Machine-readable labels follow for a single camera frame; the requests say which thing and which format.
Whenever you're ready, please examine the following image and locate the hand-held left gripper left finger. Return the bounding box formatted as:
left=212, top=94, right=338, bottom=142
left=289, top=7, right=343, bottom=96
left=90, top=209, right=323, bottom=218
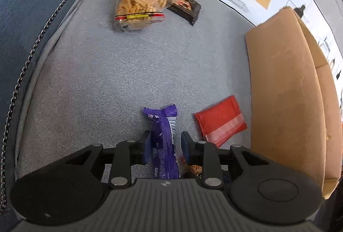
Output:
left=64, top=130, right=152, bottom=190

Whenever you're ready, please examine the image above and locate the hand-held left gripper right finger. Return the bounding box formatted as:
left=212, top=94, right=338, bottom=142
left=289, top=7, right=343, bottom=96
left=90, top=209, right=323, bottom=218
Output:
left=181, top=131, right=268, bottom=190

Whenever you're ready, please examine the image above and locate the purple snack packet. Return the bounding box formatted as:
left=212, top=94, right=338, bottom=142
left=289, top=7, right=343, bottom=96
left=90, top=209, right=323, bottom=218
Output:
left=142, top=105, right=180, bottom=179

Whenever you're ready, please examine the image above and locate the brown cardboard box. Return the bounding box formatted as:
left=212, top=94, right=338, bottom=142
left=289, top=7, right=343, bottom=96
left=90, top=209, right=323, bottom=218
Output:
left=245, top=6, right=343, bottom=200

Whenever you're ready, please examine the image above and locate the flat red packet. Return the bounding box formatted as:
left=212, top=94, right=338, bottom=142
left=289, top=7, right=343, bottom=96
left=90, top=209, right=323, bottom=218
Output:
left=194, top=95, right=248, bottom=148

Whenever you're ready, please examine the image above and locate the clear cookie bag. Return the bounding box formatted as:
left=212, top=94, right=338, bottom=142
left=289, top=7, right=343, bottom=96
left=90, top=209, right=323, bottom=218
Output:
left=115, top=0, right=167, bottom=33

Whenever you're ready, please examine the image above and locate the black chocolate packet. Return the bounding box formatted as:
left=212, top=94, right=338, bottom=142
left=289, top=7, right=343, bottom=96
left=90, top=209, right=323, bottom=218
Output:
left=166, top=0, right=202, bottom=27

